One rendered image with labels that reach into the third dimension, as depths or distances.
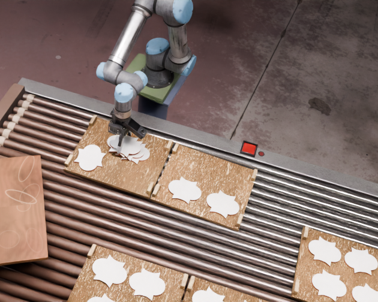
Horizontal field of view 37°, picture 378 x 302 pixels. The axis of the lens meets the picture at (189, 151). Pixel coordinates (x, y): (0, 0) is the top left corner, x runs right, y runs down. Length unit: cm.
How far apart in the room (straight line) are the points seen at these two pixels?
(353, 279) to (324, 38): 303
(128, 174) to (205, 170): 36
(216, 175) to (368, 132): 207
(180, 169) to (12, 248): 84
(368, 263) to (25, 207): 145
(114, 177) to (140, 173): 12
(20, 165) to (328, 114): 267
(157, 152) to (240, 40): 238
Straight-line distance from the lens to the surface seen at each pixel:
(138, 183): 252
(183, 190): 251
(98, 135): 269
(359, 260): 254
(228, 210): 249
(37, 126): 277
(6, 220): 232
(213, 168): 262
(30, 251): 223
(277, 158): 277
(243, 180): 262
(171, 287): 228
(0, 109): 282
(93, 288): 226
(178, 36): 265
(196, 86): 434
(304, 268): 245
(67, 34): 470
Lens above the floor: 298
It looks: 50 degrees down
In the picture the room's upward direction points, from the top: 12 degrees clockwise
